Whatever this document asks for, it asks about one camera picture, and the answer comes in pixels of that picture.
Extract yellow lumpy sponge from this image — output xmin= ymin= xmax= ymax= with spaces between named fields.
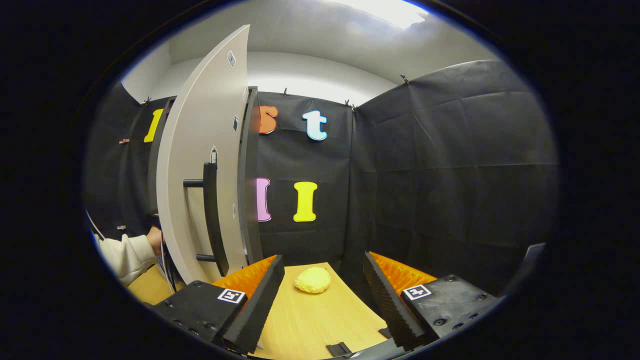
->
xmin=293 ymin=266 xmax=332 ymax=295

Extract black backdrop cloth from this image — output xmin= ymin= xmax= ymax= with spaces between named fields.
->
xmin=82 ymin=59 xmax=558 ymax=296

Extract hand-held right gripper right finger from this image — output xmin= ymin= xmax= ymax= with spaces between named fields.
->
xmin=362 ymin=251 xmax=503 ymax=351

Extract long ceiling light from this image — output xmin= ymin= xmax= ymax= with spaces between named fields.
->
xmin=330 ymin=0 xmax=430 ymax=29

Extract black cabinet door handle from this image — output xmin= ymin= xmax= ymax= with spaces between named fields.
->
xmin=183 ymin=162 xmax=230 ymax=277

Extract beige cabinet door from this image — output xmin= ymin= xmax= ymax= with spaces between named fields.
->
xmin=156 ymin=25 xmax=251 ymax=286

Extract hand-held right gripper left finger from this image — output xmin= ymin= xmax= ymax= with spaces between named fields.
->
xmin=150 ymin=254 xmax=286 ymax=355

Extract dark grey cabinet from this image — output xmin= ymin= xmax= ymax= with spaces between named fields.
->
xmin=147 ymin=86 xmax=264 ymax=266

